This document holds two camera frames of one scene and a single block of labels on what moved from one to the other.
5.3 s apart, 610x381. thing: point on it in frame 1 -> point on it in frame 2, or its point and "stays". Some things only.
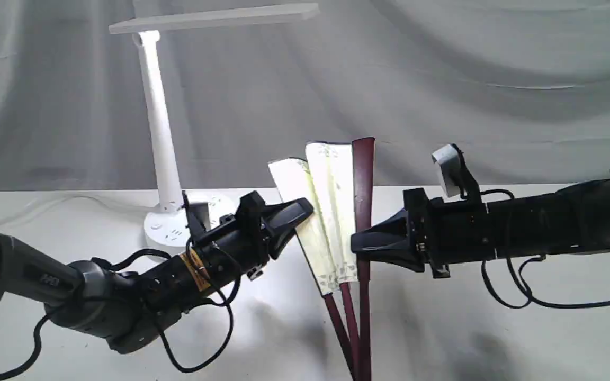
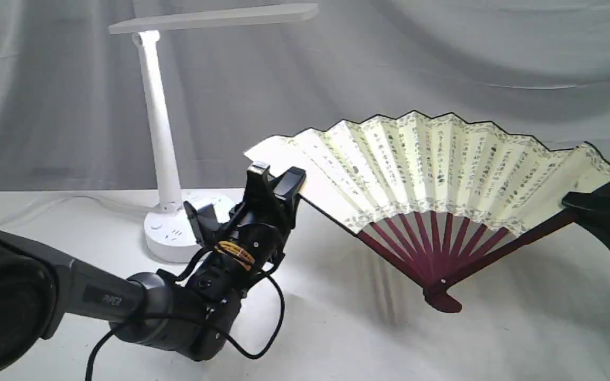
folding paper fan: [338, 179] -> [438, 194]
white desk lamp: [168, 227] stays
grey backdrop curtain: [538, 94] stays
